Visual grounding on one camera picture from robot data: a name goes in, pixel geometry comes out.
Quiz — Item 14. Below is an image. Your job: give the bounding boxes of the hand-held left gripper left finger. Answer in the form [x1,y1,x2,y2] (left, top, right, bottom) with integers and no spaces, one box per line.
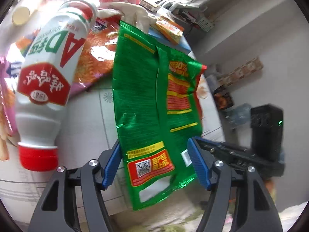
[28,139,121,232]

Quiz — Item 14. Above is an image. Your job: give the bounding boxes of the white perforated basket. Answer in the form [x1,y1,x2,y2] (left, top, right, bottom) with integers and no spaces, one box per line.
[197,14,216,32]

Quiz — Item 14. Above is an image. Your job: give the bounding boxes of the dark snack bag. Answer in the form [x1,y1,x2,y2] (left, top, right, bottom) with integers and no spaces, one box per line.
[214,87,234,110]

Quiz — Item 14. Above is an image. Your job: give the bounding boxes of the cream cylindrical tube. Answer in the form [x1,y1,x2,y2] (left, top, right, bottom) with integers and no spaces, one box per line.
[12,0,45,26]

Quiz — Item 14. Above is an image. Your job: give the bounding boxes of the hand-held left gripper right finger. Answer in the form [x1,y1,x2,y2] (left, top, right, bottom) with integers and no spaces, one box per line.
[187,136,284,232]

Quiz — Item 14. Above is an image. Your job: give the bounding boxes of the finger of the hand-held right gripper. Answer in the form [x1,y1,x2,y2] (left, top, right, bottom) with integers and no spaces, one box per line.
[198,137,285,177]

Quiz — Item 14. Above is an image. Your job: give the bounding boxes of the white cloth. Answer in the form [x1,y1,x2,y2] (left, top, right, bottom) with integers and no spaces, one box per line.
[98,1,158,34]

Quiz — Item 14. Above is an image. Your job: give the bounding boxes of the dark blue packet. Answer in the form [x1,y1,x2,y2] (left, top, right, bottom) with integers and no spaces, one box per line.
[92,20,107,33]

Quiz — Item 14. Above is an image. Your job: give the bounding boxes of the small brown box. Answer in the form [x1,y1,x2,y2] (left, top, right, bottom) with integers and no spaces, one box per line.
[139,0,167,12]

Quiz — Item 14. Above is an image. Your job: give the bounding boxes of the small orange sachet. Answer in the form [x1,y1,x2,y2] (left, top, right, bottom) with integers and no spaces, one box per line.
[156,16,184,44]

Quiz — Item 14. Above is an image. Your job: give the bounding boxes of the white bottle red cap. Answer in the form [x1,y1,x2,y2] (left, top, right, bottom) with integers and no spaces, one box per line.
[14,0,98,172]

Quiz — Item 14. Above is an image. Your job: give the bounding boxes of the orange snack packet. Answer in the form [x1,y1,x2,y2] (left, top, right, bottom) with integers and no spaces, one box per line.
[70,19,121,97]

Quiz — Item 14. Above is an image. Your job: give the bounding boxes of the green foil snack bag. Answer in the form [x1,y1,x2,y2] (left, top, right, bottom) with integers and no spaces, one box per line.
[112,20,208,211]

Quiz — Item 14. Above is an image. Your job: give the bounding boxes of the pink snack packet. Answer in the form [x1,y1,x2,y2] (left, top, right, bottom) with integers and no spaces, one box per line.
[0,55,15,161]

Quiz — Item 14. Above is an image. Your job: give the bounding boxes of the printed cardboard box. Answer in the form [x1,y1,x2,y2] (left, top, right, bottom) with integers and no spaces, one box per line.
[222,57,263,85]

